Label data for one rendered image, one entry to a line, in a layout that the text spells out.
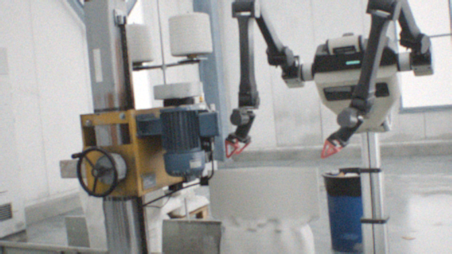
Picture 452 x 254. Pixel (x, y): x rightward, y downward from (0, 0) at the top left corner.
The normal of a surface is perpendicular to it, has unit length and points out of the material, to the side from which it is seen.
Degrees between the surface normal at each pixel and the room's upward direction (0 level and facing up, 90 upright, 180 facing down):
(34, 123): 90
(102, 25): 90
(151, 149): 90
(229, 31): 90
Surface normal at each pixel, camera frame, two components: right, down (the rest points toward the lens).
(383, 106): -0.30, 0.71
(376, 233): -0.47, 0.09
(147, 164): 0.90, -0.06
